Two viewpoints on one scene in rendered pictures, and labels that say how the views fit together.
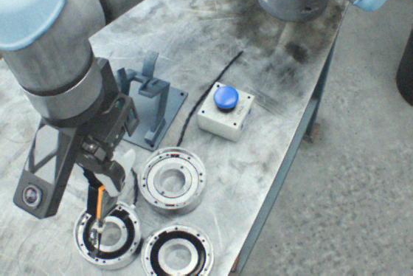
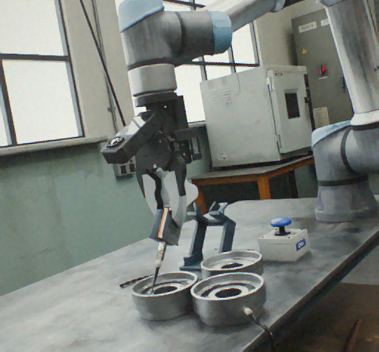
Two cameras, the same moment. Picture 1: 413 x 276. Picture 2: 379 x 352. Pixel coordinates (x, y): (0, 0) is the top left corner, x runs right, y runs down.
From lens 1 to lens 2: 0.62 m
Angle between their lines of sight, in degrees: 56
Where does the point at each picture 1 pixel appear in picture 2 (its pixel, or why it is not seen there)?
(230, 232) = (286, 296)
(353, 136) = not seen: outside the picture
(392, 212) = not seen: outside the picture
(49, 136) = (138, 119)
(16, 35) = (135, 13)
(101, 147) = (171, 138)
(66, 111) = (153, 82)
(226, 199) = (283, 283)
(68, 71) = (158, 50)
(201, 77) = not seen: hidden behind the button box
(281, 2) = (332, 205)
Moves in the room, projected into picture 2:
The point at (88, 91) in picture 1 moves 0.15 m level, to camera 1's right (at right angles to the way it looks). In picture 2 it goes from (168, 75) to (265, 56)
